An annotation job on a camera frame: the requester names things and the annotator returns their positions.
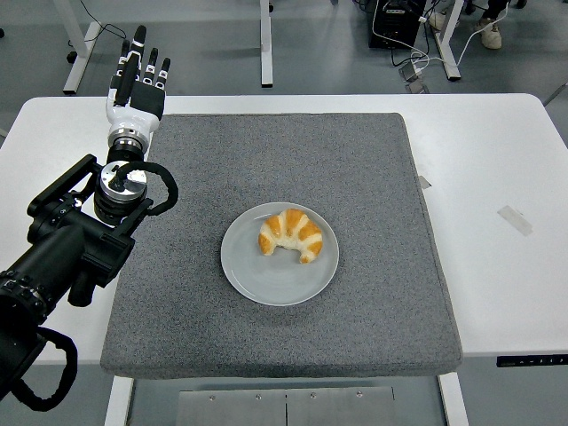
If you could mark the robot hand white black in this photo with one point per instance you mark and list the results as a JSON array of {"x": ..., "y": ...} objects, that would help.
[{"x": 128, "y": 115}]

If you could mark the croissant bread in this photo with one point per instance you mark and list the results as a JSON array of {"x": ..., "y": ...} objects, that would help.
[{"x": 293, "y": 231}]

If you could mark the white desk leg with foot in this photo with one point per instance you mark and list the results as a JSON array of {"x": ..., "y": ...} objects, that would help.
[{"x": 450, "y": 53}]

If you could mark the white table leg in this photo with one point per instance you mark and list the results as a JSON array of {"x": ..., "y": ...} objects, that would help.
[
  {"x": 453, "y": 399},
  {"x": 117, "y": 401}
]

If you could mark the small grey mat tag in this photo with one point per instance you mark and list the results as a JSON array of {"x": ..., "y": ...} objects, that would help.
[{"x": 426, "y": 183}]

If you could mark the clear tape strip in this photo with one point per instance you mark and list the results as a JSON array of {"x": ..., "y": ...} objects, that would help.
[{"x": 515, "y": 220}]

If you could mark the light grey round plate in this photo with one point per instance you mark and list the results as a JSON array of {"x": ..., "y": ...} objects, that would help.
[{"x": 266, "y": 279}]

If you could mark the grey fabric mat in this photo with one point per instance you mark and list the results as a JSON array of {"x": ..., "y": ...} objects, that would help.
[{"x": 310, "y": 155}]

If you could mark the grey metal bar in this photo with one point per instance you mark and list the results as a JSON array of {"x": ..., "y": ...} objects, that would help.
[{"x": 557, "y": 93}]

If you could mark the white desk leg angled foot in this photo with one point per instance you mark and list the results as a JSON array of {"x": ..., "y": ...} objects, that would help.
[{"x": 80, "y": 62}]

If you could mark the grey metal plate with screws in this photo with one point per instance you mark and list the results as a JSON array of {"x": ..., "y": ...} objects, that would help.
[{"x": 231, "y": 406}]

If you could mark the white desk leg slim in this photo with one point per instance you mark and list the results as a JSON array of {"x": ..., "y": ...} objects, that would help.
[{"x": 266, "y": 44}]

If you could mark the grey floor socket cover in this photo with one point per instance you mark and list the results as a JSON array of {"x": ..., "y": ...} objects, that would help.
[{"x": 418, "y": 87}]

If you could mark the person's foot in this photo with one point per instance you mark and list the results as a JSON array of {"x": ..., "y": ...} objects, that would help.
[
  {"x": 491, "y": 35},
  {"x": 438, "y": 20}
]

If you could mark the black computer box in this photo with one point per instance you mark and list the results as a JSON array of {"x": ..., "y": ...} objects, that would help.
[{"x": 392, "y": 22}]

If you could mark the black table control panel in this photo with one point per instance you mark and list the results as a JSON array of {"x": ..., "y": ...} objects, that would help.
[{"x": 532, "y": 361}]

